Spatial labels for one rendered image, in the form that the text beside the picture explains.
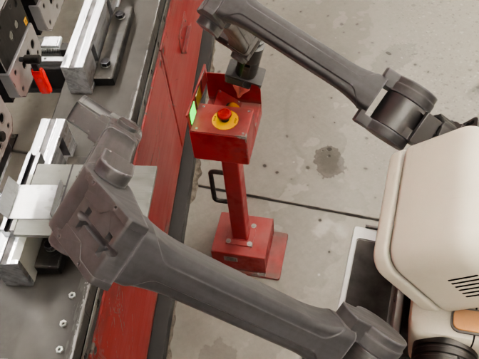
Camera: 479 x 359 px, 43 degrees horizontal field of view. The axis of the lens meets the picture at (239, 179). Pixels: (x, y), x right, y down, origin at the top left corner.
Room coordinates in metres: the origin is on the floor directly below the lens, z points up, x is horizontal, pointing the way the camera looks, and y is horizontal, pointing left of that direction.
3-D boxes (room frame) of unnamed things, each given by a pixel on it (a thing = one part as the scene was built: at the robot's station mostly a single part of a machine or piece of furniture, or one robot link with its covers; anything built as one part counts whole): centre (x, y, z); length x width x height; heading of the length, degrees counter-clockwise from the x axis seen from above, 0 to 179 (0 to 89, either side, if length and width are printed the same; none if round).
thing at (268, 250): (1.18, -0.01, 0.06); 0.25 x 0.20 x 0.12; 73
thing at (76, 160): (0.81, 0.40, 0.89); 0.30 x 0.05 x 0.03; 170
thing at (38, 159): (0.81, 0.46, 0.99); 0.20 x 0.03 x 0.03; 170
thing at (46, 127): (0.84, 0.45, 0.92); 0.39 x 0.06 x 0.10; 170
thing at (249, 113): (1.19, 0.02, 0.75); 0.20 x 0.16 x 0.18; 163
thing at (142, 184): (0.76, 0.31, 1.00); 0.26 x 0.18 x 0.01; 80
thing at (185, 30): (1.77, 0.13, 0.59); 0.15 x 0.02 x 0.07; 170
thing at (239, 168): (1.19, 0.02, 0.39); 0.05 x 0.05 x 0.54; 73
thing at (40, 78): (0.93, 0.37, 1.20); 0.04 x 0.02 x 0.10; 80
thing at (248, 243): (1.19, 0.02, 0.13); 0.10 x 0.10 x 0.01; 73
